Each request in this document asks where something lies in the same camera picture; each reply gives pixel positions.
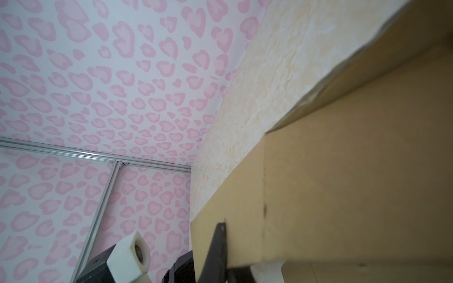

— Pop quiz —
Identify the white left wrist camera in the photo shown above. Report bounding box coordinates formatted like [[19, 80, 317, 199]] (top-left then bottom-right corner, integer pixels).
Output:
[[75, 231, 151, 283]]

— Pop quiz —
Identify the brown cardboard box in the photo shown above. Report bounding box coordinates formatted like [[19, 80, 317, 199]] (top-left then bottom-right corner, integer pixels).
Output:
[[191, 1, 453, 283]]

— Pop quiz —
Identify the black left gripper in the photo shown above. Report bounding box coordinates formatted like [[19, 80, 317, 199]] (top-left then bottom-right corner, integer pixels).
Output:
[[162, 251, 196, 283]]

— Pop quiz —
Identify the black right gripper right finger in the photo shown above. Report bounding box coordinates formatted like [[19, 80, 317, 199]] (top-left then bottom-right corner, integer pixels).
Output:
[[226, 266, 256, 283]]

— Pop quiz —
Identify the left aluminium frame strut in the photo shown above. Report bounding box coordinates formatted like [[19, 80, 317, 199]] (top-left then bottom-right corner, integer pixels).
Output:
[[70, 160, 122, 283]]

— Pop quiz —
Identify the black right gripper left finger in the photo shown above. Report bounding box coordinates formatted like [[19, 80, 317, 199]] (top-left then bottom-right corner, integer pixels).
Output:
[[198, 222, 227, 283]]

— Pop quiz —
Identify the back left aluminium post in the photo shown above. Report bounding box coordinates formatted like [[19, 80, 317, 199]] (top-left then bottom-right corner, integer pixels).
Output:
[[1, 137, 191, 173]]

